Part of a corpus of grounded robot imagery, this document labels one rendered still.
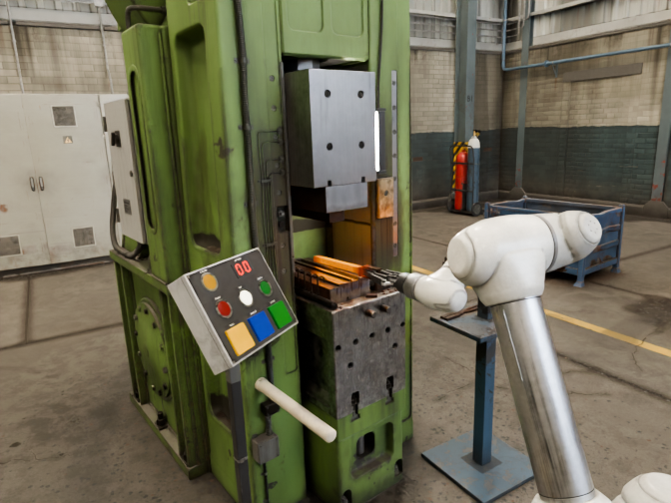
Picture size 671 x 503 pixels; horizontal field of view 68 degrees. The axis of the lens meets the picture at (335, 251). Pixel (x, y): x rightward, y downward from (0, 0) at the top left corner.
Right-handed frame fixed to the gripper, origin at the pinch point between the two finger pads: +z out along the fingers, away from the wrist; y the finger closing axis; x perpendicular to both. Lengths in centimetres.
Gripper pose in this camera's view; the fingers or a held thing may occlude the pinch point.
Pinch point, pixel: (371, 272)
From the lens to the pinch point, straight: 185.7
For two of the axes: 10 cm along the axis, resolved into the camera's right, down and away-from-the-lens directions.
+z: -6.1, -1.8, 7.7
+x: -0.3, -9.7, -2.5
